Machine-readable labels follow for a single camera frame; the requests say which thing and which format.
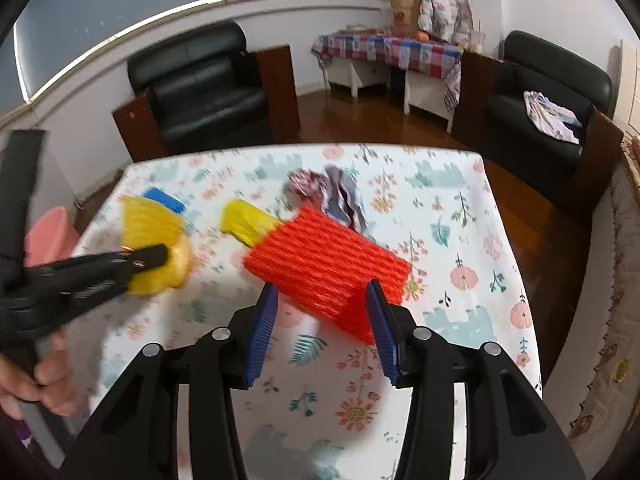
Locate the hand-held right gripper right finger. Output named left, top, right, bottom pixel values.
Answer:
left=365, top=280, right=586, bottom=480

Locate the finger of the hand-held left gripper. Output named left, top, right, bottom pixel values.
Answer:
left=25, top=244, right=168, bottom=311
left=142, top=187, right=187, bottom=214

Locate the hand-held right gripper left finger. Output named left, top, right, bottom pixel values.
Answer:
left=60, top=282, right=279, bottom=480

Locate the yellow foam net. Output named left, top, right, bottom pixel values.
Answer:
left=119, top=195, right=193, bottom=297

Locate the pink plastic bucket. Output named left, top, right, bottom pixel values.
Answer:
left=24, top=205, right=81, bottom=268

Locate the red foam net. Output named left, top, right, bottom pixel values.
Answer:
left=242, top=205, right=413, bottom=346

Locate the person's left hand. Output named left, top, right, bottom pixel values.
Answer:
left=0, top=332, right=81, bottom=421

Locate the yellow plastic bag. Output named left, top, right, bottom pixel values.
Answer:
left=220, top=199, right=281, bottom=248

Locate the black leather armchair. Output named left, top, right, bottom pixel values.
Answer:
left=112, top=20, right=301, bottom=161
left=452, top=30, right=626, bottom=216

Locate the crumpled patterned wrapper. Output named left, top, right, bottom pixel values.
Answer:
left=285, top=170, right=326, bottom=206

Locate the brown floral blanket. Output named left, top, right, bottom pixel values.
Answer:
left=545, top=135, right=640, bottom=471

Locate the white desk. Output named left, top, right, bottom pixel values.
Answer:
left=327, top=55, right=456, bottom=133

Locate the checkered cloth side table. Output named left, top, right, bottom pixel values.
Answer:
left=311, top=32, right=463, bottom=113

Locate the crumpled floral cloth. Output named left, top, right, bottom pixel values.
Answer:
left=524, top=90, right=583, bottom=146

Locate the brown paper bag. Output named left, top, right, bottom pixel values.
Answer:
left=389, top=0, right=421, bottom=36

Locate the plastic cup with straw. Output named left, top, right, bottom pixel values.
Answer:
left=467, top=20, right=487, bottom=53

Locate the floral puffer jacket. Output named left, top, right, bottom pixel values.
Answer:
left=419, top=0, right=473, bottom=43

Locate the white bed headboard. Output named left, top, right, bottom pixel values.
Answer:
left=612, top=40, right=640, bottom=136

